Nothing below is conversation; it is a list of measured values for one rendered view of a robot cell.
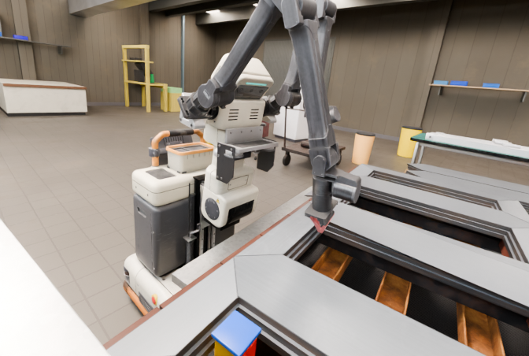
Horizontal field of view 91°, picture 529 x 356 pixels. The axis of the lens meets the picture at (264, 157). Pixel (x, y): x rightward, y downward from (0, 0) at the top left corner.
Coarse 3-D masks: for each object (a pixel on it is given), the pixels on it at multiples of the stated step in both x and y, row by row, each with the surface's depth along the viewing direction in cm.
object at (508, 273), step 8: (504, 264) 73; (504, 272) 70; (512, 272) 70; (520, 272) 70; (528, 272) 70; (504, 280) 66; (512, 280) 66; (520, 280) 67; (528, 280) 67; (504, 288) 63; (512, 288) 63; (520, 288) 64; (528, 288) 64; (504, 296) 61; (512, 296) 61; (520, 296) 61; (528, 296) 61; (528, 304) 59
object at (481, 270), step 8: (464, 248) 79; (464, 256) 75; (472, 256) 75; (480, 256) 76; (464, 264) 71; (472, 264) 72; (480, 264) 72; (488, 264) 72; (496, 264) 73; (464, 272) 68; (472, 272) 68; (480, 272) 69; (488, 272) 69; (496, 272) 69; (472, 280) 65; (480, 280) 65; (488, 280) 65; (496, 280) 66; (488, 288) 63; (496, 288) 63
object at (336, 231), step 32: (384, 192) 119; (448, 192) 133; (320, 224) 88; (480, 224) 100; (288, 256) 70; (384, 256) 78; (512, 256) 83; (480, 288) 66; (224, 320) 50; (256, 320) 51; (192, 352) 43; (288, 352) 46; (320, 352) 44
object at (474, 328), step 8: (464, 312) 78; (472, 312) 79; (464, 320) 70; (472, 320) 76; (480, 320) 76; (488, 320) 76; (496, 320) 71; (464, 328) 67; (472, 328) 73; (480, 328) 73; (488, 328) 73; (496, 328) 69; (464, 336) 65; (472, 336) 70; (480, 336) 71; (488, 336) 71; (496, 336) 67; (464, 344) 63; (472, 344) 68; (480, 344) 68; (488, 344) 69; (496, 344) 66; (480, 352) 66; (488, 352) 66; (496, 352) 65; (504, 352) 62
